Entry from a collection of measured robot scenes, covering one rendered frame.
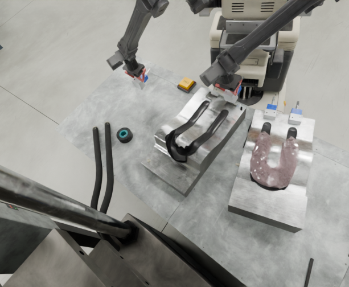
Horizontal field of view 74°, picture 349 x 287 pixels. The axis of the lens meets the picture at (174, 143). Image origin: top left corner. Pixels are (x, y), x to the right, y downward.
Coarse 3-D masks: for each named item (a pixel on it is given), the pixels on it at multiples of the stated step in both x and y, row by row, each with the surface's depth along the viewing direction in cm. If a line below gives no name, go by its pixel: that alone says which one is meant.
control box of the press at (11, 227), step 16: (0, 208) 60; (16, 208) 67; (0, 224) 57; (16, 224) 61; (32, 224) 66; (48, 224) 75; (64, 224) 104; (0, 240) 60; (16, 240) 64; (32, 240) 69; (80, 240) 112; (96, 240) 124; (0, 256) 62; (16, 256) 67; (0, 272) 65
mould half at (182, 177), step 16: (192, 112) 115; (208, 112) 113; (240, 112) 109; (160, 128) 108; (192, 128) 109; (224, 128) 107; (160, 144) 110; (208, 144) 102; (224, 144) 111; (144, 160) 110; (160, 160) 108; (192, 160) 98; (208, 160) 103; (160, 176) 105; (176, 176) 103; (192, 176) 102
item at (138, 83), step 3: (150, 69) 129; (147, 72) 128; (141, 75) 126; (135, 78) 124; (141, 78) 125; (147, 78) 127; (132, 81) 125; (135, 81) 123; (138, 81) 123; (141, 81) 123; (144, 81) 126; (135, 84) 126; (138, 84) 123; (141, 84) 124; (144, 84) 127; (138, 87) 126; (141, 87) 126
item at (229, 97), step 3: (243, 78) 108; (240, 87) 106; (225, 90) 106; (228, 90) 105; (240, 90) 107; (225, 93) 105; (228, 93) 104; (231, 93) 104; (237, 93) 106; (225, 96) 106; (228, 96) 104; (231, 96) 103; (234, 96) 104; (237, 96) 107; (225, 99) 108; (228, 99) 107; (231, 99) 105; (234, 99) 105; (234, 102) 107
